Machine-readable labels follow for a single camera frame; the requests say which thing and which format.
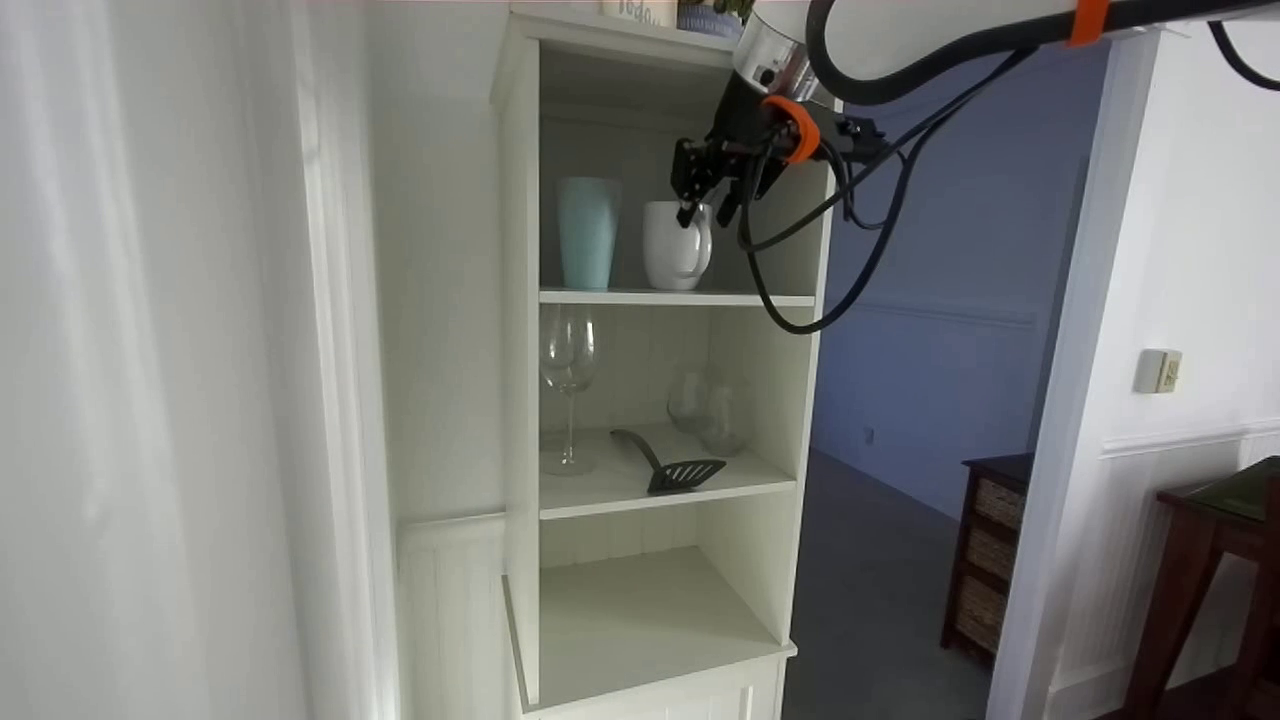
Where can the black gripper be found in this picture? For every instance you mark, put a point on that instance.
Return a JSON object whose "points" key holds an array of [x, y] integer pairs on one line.
{"points": [[751, 140]]}

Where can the white ceramic mug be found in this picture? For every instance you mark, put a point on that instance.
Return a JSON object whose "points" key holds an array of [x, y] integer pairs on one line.
{"points": [[675, 251]]}

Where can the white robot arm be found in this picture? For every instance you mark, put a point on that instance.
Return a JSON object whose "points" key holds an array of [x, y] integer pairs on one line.
{"points": [[882, 50]]}

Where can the white shelf cabinet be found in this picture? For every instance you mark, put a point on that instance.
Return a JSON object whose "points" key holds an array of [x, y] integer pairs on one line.
{"points": [[536, 593]]}

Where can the light blue cup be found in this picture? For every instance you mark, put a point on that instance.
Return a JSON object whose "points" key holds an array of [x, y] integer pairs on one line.
{"points": [[586, 230]]}

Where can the clear wine glass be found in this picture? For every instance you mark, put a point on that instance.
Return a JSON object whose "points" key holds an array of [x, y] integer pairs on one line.
{"points": [[564, 368]]}

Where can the short clear glass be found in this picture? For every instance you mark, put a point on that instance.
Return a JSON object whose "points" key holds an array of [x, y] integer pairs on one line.
{"points": [[705, 408]]}

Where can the dark drawer cabinet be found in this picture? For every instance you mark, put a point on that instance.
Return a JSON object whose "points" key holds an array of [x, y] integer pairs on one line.
{"points": [[987, 553]]}

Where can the wall light switch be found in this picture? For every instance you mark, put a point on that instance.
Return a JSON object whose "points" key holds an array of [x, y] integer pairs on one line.
{"points": [[1157, 368]]}

